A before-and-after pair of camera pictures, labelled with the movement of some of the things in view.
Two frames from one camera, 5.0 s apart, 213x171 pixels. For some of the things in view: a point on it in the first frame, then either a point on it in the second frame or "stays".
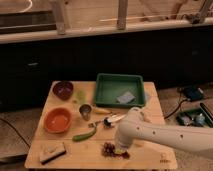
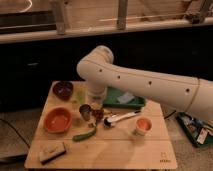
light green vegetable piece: x=81 y=96 stays
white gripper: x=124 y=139 → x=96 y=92
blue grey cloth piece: x=125 y=98 stays
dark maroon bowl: x=63 y=90 stays
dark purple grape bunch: x=108 y=150 → x=98 y=114
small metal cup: x=85 y=109 stays
